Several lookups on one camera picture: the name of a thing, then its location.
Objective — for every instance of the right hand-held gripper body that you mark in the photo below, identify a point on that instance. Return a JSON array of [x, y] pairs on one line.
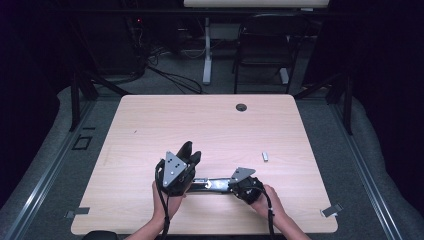
[[248, 190]]

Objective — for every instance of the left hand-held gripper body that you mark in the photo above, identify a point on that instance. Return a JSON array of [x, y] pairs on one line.
[[175, 178]]

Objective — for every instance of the black stapler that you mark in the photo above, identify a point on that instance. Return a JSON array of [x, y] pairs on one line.
[[213, 185]]

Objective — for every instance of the silver staple strip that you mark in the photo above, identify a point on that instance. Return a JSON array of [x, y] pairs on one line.
[[265, 156]]

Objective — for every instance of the person's left hand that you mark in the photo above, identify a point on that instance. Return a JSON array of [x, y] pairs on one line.
[[175, 205]]

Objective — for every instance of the person's right hand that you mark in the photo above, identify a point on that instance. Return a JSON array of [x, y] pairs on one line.
[[275, 206]]

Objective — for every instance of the black table grommet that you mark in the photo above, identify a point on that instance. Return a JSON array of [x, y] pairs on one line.
[[241, 107]]

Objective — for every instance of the grey tape piece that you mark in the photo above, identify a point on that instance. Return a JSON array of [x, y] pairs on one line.
[[331, 210], [78, 212]]

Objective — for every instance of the black stool seat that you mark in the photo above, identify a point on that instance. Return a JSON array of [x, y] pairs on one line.
[[100, 235]]

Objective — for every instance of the white desk leg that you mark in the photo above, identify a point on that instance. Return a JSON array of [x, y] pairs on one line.
[[207, 56]]

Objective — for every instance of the black tape strip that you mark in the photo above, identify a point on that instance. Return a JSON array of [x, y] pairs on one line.
[[88, 128]]

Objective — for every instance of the black metal stand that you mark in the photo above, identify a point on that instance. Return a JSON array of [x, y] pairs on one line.
[[76, 100], [347, 106]]

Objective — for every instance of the dark computer tower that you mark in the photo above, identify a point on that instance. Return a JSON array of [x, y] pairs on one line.
[[133, 36]]

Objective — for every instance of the black chair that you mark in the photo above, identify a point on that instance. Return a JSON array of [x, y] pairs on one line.
[[266, 43]]

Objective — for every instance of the white desk top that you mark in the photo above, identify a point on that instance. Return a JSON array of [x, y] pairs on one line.
[[255, 3]]

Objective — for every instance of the aluminium floor rail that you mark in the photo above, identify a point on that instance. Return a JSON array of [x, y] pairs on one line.
[[363, 173], [43, 175]]

